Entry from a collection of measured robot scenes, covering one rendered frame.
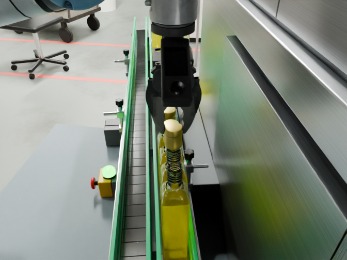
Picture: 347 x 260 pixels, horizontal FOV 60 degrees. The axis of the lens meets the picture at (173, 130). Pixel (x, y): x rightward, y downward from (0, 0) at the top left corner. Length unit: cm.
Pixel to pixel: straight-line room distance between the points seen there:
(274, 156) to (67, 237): 72
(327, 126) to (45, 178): 102
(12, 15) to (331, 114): 33
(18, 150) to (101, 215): 174
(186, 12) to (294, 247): 34
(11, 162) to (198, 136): 179
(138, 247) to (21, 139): 214
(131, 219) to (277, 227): 47
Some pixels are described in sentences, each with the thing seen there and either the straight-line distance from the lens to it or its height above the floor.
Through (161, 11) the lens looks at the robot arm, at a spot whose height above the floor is 141.
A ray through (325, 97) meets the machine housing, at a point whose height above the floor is 139.
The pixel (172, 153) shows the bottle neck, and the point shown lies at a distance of 60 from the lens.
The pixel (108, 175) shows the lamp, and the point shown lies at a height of 84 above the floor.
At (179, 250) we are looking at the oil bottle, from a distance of 72.
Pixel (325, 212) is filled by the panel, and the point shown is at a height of 130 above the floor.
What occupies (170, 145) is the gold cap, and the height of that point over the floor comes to 116.
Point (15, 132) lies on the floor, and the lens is 290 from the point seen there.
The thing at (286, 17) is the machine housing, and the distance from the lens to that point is 46.
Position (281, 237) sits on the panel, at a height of 119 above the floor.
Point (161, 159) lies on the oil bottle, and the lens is 67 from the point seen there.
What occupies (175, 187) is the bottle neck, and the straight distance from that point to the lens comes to 58.
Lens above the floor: 153
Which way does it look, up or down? 36 degrees down
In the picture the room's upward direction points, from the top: straight up
